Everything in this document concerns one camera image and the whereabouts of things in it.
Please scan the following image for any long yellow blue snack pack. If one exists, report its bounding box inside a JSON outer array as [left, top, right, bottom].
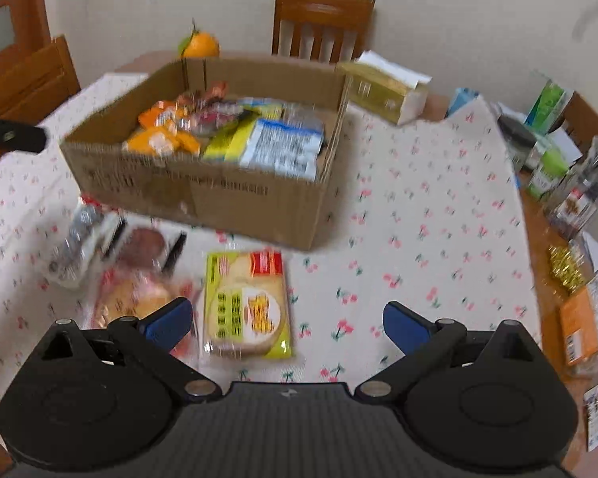
[[202, 98, 284, 163]]

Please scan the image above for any orange snack packet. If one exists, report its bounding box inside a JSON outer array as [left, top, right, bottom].
[[122, 100, 202, 157]]

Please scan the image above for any far wooden chair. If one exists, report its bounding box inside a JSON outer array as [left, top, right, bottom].
[[271, 0, 376, 64]]

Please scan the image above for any brown orange snack bag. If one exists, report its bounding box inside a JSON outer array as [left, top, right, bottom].
[[175, 82, 228, 117]]

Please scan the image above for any wooden chair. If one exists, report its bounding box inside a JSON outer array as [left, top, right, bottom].
[[271, 0, 376, 64], [0, 36, 81, 160]]

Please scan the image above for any green white carton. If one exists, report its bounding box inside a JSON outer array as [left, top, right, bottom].
[[524, 76, 574, 136]]

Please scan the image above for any green lid bottle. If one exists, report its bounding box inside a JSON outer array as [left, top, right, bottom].
[[527, 149, 569, 200]]

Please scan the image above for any orange fruit with leaf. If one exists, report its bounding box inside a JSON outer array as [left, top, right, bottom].
[[177, 21, 220, 58]]

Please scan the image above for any orange white box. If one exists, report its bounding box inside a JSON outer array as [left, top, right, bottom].
[[560, 273, 598, 367]]

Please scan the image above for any green toasted bun slice pack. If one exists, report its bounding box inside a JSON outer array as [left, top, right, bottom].
[[203, 251, 293, 359]]

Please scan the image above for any clear jar with pens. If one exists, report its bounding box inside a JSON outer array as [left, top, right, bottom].
[[545, 136, 598, 241]]

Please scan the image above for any dark clear snack packet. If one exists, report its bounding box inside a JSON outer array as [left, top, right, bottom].
[[282, 104, 324, 134]]

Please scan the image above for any clear grey snack packet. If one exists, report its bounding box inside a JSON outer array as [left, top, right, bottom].
[[41, 196, 120, 289]]

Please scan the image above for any open cardboard box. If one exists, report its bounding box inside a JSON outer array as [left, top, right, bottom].
[[59, 56, 351, 253]]

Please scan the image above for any left wooden chair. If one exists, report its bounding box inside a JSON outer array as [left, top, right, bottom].
[[0, 36, 81, 160]]

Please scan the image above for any meat floss cake packet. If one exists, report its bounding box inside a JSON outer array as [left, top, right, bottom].
[[86, 265, 203, 328]]

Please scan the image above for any light blue box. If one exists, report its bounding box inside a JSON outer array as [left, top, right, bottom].
[[445, 88, 480, 118]]

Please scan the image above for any gold ornament coaster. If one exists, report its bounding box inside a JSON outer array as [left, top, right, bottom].
[[549, 246, 586, 295]]

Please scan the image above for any gold tissue box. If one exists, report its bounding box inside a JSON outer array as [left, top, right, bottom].
[[336, 51, 432, 126]]

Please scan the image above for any blue white snack bag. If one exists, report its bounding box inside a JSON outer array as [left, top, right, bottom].
[[238, 119, 324, 181]]

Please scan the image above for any dark lid glass jar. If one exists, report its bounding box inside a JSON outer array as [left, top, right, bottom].
[[497, 114, 536, 173]]

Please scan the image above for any cherry print tablecloth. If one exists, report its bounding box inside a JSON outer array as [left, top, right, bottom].
[[0, 73, 541, 399]]

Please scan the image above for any red meat slice packet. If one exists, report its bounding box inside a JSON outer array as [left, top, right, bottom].
[[109, 225, 188, 277]]

